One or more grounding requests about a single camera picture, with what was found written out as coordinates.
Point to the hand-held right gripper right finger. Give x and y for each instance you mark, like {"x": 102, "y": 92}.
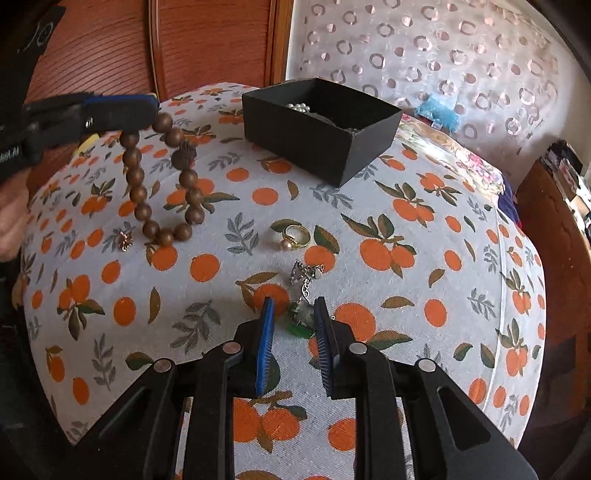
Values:
{"x": 323, "y": 350}

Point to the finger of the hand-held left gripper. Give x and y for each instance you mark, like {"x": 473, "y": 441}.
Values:
{"x": 117, "y": 98}
{"x": 131, "y": 117}

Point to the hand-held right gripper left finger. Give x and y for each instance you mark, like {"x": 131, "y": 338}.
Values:
{"x": 265, "y": 346}

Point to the silver green pendant earring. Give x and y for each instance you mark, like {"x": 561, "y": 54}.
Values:
{"x": 302, "y": 318}

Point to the black cardboard box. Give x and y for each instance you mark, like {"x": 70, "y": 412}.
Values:
{"x": 318, "y": 147}

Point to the person's left hand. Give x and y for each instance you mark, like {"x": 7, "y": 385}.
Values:
{"x": 9, "y": 221}

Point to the wooden slatted wardrobe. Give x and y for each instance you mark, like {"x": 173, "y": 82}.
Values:
{"x": 161, "y": 46}

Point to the orange fruit printed cloth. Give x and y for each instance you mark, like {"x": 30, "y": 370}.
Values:
{"x": 369, "y": 277}

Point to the small gold earring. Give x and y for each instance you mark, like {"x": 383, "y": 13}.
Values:
{"x": 124, "y": 241}

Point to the floral quilt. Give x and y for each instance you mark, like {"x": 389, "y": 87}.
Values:
{"x": 457, "y": 157}

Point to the dark blue bed sheet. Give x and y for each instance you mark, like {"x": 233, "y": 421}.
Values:
{"x": 508, "y": 203}

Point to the wooden low cabinet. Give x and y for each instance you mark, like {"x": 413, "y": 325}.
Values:
{"x": 554, "y": 240}

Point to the blue plastic bag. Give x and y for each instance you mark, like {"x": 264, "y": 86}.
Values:
{"x": 436, "y": 113}

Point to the stack of clothes and books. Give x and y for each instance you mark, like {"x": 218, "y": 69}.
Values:
{"x": 570, "y": 175}

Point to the circle patterned wall cloth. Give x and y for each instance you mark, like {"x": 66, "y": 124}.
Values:
{"x": 438, "y": 50}

